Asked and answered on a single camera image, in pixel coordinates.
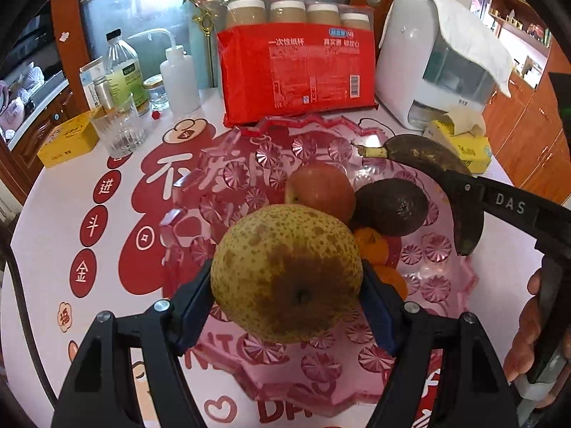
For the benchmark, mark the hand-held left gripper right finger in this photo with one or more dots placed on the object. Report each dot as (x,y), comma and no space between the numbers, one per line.
(379,319)

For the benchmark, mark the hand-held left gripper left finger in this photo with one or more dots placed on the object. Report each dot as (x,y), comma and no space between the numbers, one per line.
(192,316)

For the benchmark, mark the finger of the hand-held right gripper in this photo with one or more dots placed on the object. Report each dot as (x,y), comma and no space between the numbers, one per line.
(508,209)

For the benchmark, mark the overripe dark banana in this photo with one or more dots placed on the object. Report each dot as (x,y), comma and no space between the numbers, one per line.
(424,151)

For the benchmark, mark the spotted yellow pear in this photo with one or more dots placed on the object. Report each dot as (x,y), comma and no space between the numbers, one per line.
(285,272)

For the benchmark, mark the dark avocado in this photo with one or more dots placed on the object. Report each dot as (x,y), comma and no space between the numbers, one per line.
(388,207)

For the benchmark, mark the red apple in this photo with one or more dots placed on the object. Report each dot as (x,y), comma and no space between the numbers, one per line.
(321,189)

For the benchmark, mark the pink transparent plastic fruit plate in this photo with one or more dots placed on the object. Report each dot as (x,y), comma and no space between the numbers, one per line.
(250,178)

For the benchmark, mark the person's right hand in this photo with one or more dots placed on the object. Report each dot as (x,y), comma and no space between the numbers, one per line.
(526,330)

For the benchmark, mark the tangerine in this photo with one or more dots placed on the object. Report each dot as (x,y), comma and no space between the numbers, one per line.
(370,245)
(392,281)

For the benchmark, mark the yellow tissue box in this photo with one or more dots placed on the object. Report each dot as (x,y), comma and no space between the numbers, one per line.
(470,147)

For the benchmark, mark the wooden sideboard cabinet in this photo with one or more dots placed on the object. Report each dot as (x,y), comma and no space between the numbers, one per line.
(531,129)

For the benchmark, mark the white water dispenser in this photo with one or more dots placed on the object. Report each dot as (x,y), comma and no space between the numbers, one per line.
(410,67)

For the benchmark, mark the white cloth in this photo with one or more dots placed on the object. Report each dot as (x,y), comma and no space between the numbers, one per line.
(473,35)

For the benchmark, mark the clear drinking glass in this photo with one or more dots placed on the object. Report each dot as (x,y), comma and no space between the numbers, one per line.
(121,131)

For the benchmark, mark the wooden display shelf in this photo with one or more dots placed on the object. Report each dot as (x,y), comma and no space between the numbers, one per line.
(513,4)

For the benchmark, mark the yellow cardboard box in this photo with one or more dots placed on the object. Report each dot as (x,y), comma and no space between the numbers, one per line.
(67,138)

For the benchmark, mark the small glass jar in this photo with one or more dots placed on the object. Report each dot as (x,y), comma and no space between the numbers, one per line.
(157,93)

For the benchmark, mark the white squeeze bottle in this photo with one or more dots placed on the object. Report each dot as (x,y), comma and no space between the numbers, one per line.
(180,82)

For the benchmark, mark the small metal bottle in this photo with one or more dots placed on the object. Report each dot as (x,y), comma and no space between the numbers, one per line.
(105,93)

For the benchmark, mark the red paper cup package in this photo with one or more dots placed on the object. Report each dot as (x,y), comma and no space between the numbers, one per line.
(299,67)

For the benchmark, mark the glass bottle with green label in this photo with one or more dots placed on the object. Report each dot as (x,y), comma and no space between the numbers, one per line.
(125,71)

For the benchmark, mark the wooden kitchen base cabinet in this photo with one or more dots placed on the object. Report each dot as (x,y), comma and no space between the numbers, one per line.
(40,111)

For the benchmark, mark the white blue carton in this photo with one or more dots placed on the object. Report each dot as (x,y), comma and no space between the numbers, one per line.
(91,80)

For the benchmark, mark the pink rice cooker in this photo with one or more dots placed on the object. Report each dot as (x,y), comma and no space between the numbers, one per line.
(11,113)

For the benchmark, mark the frosted glass door gold ornament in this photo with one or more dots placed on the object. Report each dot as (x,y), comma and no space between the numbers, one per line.
(147,4)

